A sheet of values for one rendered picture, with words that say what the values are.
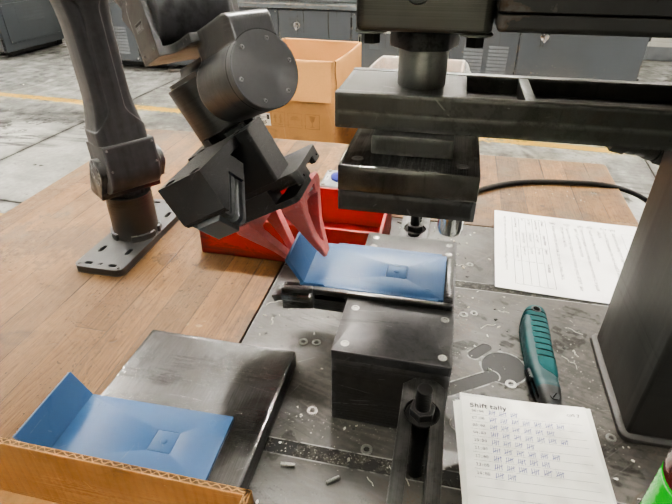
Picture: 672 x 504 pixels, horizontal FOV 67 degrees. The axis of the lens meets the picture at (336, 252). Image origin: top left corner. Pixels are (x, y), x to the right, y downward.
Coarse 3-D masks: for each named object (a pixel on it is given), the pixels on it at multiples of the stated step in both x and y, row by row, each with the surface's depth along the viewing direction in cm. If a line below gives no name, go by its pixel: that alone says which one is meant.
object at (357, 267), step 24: (288, 264) 49; (312, 264) 53; (336, 264) 53; (360, 264) 52; (384, 264) 52; (408, 264) 52; (432, 264) 52; (360, 288) 49; (384, 288) 49; (408, 288) 49; (432, 288) 49
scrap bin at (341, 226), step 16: (320, 192) 76; (336, 192) 75; (336, 208) 76; (288, 224) 66; (336, 224) 77; (352, 224) 77; (368, 224) 77; (384, 224) 66; (208, 240) 70; (224, 240) 70; (240, 240) 69; (336, 240) 66; (352, 240) 65; (256, 256) 70; (272, 256) 69
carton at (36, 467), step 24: (0, 456) 38; (24, 456) 37; (48, 456) 36; (72, 456) 36; (0, 480) 40; (24, 480) 39; (48, 480) 38; (72, 480) 37; (96, 480) 37; (120, 480) 36; (144, 480) 35; (168, 480) 35; (192, 480) 34
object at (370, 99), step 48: (432, 48) 36; (336, 96) 38; (384, 96) 37; (432, 96) 36; (480, 96) 41; (528, 96) 37; (576, 96) 41; (624, 96) 40; (384, 144) 38; (432, 144) 37; (624, 144) 35; (384, 192) 37; (432, 192) 36
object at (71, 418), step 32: (64, 384) 45; (32, 416) 41; (64, 416) 44; (96, 416) 45; (128, 416) 45; (160, 416) 45; (192, 416) 45; (224, 416) 45; (64, 448) 42; (96, 448) 42; (128, 448) 42; (192, 448) 42
